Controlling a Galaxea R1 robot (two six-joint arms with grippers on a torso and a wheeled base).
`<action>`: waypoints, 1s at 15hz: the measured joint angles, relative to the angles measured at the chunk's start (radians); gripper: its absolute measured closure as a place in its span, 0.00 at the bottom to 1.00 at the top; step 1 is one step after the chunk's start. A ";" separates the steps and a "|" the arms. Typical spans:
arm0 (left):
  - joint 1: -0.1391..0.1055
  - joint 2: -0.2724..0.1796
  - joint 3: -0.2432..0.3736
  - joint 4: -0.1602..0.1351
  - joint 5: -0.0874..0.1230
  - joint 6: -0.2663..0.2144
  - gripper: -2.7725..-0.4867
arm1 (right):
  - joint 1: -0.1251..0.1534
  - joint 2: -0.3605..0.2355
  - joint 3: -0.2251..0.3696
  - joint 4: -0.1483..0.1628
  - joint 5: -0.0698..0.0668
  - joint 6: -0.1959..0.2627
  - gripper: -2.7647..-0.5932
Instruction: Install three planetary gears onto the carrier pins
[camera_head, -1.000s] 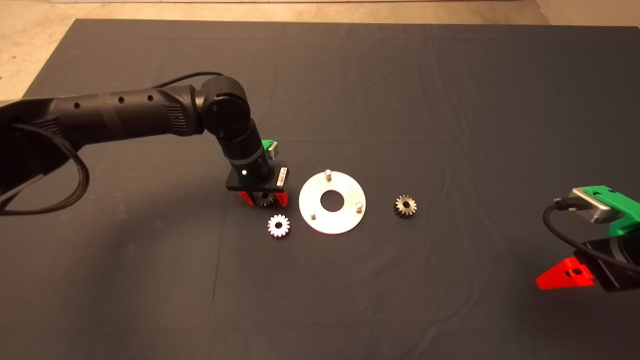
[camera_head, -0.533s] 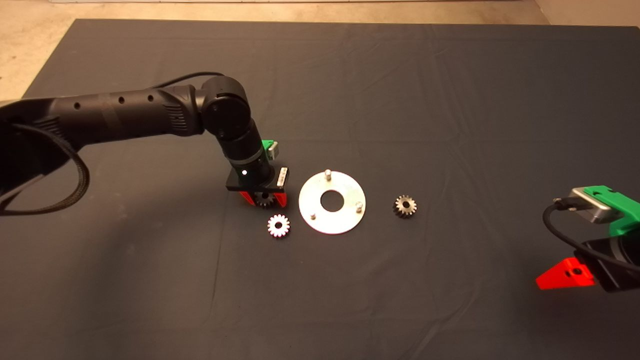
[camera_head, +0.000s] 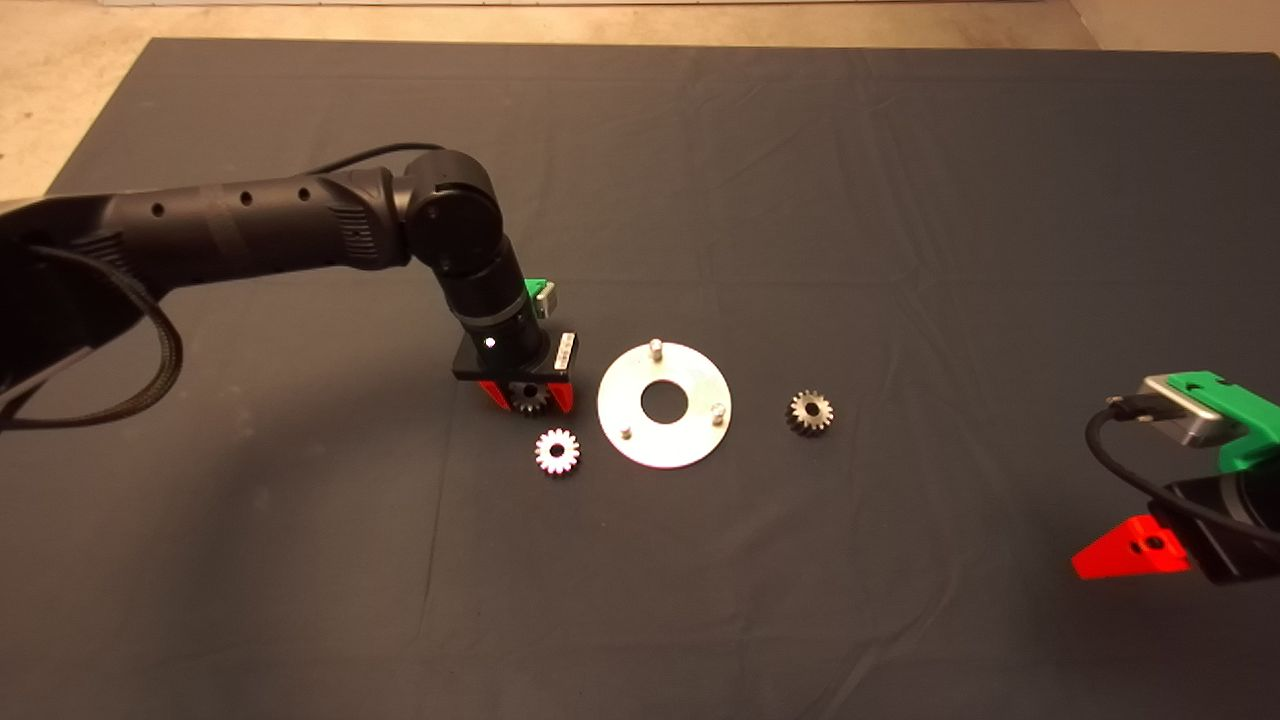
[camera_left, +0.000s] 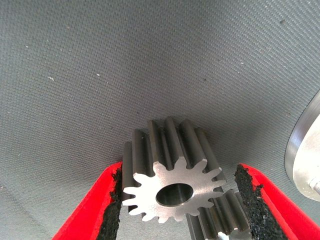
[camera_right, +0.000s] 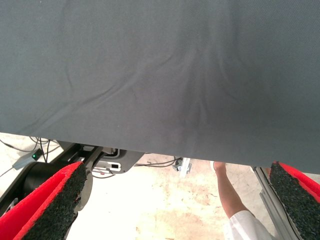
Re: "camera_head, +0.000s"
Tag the green right camera mount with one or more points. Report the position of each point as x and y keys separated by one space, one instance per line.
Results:
x=1250 y=422

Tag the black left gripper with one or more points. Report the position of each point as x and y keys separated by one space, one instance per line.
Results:
x=500 y=368

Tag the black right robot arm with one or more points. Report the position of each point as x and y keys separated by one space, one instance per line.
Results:
x=1266 y=497

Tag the small steel spur gear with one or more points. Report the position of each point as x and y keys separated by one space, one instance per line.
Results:
x=536 y=405
x=822 y=421
x=547 y=463

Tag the round metal carrier plate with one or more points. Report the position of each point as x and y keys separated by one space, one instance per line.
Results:
x=690 y=440

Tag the green left camera mount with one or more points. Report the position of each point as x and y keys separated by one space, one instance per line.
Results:
x=535 y=288

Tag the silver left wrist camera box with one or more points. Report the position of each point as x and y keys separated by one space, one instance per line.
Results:
x=548 y=298

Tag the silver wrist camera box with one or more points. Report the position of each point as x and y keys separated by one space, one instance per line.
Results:
x=1190 y=422
x=548 y=298

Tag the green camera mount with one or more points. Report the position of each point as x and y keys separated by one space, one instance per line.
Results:
x=1250 y=422
x=535 y=288

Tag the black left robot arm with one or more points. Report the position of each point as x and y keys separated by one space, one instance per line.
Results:
x=250 y=230

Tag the dark grey table cloth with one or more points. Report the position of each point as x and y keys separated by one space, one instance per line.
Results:
x=800 y=200

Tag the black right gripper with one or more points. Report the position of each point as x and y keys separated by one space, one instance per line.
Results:
x=1210 y=532

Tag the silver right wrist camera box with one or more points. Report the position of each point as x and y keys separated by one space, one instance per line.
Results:
x=1190 y=422

